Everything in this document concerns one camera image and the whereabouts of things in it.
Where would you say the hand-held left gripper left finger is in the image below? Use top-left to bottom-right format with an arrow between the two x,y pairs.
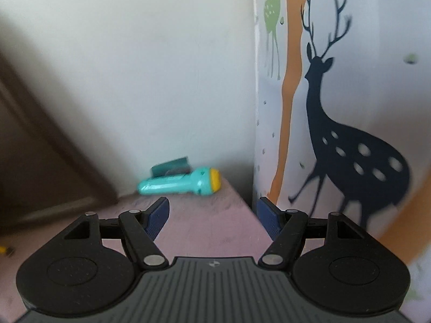
63,197 -> 170,271

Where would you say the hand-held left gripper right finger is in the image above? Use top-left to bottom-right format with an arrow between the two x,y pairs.
257,196 -> 368,271

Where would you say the teal toy flashlight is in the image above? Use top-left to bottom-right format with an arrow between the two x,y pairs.
137,166 -> 222,196

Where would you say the dark teal plastic piece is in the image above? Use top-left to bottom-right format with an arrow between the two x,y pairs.
150,156 -> 191,177

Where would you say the deer print curtain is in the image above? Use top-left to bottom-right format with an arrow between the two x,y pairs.
252,0 -> 431,323

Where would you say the dark brown door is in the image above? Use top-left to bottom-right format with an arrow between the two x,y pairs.
0,51 -> 119,227

